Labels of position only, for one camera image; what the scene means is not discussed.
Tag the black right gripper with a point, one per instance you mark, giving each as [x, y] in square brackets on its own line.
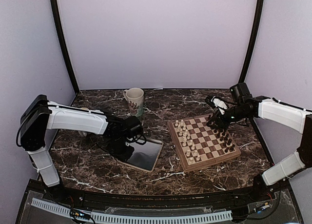
[222, 124]

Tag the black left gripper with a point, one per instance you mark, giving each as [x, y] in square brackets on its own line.
[123, 157]

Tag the wooden chessboard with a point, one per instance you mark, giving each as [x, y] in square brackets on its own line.
[200, 135]

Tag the silver metal tray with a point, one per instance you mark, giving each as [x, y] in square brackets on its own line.
[144, 157]

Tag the white chess queen piece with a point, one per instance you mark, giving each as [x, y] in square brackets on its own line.
[184, 137]

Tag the white chess knight piece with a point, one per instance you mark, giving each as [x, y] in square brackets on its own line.
[179, 128]

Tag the white chess king piece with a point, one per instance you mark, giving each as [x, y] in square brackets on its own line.
[184, 143]

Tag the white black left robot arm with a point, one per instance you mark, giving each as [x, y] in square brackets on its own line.
[43, 115]

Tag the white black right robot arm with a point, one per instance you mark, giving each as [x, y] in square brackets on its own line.
[288, 118]

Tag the dark chess pieces row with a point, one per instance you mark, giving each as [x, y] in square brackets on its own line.
[222, 140]

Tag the white floral ceramic mug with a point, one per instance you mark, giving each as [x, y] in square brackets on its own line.
[135, 100]

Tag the white mug orange interior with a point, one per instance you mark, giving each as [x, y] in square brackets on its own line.
[83, 133]

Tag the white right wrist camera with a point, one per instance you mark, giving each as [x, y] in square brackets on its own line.
[216, 102]

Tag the white slotted cable duct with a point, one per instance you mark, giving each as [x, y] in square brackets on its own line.
[96, 217]

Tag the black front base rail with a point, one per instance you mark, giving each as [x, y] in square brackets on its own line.
[232, 199]

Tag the right black frame post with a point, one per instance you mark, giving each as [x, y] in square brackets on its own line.
[252, 40]

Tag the black frame post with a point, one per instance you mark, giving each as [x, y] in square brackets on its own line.
[252, 40]
[63, 45]

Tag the left black frame post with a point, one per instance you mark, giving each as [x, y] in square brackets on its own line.
[63, 45]

